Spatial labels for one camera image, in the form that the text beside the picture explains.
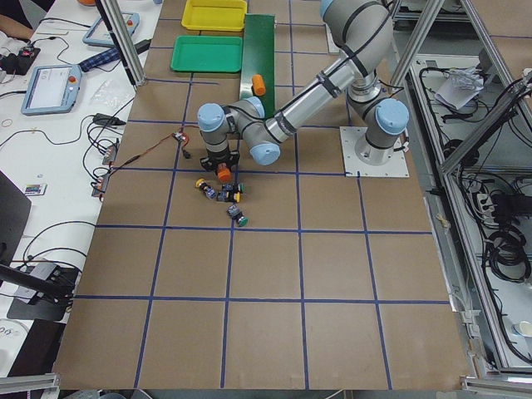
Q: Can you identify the blue checkered umbrella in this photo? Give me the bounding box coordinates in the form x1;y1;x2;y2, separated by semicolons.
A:
78;47;120;72

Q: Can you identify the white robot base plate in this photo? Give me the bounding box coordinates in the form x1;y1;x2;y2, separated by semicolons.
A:
340;126;410;179

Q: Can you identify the teach pendant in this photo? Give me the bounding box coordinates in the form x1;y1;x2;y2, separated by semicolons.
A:
21;64;82;116
81;12;140;47

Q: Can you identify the teach pendant far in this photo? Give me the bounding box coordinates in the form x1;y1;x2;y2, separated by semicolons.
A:
81;12;140;47

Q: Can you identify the green conveyor belt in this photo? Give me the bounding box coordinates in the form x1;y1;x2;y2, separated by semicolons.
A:
239;13;275;117

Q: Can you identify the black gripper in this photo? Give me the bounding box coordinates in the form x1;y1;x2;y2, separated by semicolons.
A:
200;150;240;171

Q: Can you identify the teach pendant near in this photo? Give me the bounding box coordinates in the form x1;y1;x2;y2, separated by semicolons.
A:
21;64;82;116

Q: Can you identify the aluminium frame post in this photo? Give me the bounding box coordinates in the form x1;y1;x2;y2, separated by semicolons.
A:
96;0;145;87

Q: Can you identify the small red circuit board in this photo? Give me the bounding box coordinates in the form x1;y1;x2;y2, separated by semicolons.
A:
173;131;190;146

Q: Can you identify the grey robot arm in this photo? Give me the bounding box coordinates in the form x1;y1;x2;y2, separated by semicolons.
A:
197;1;409;181

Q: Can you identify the yellow mushroom push button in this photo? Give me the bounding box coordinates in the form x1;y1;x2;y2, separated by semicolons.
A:
195;178;218;200

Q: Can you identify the orange cylinder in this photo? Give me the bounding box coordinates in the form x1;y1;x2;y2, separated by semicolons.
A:
252;74;266;96
216;163;232;184

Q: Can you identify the red black power cable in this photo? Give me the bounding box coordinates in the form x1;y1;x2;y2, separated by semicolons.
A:
108;124;192;172

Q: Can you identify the green plastic tray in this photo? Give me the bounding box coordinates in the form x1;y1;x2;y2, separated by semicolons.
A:
170;36;243;73

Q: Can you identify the black power adapter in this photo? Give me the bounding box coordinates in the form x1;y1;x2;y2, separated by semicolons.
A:
92;113;126;126

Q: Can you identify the yellow plastic tray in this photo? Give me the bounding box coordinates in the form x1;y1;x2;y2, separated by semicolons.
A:
181;0;248;32

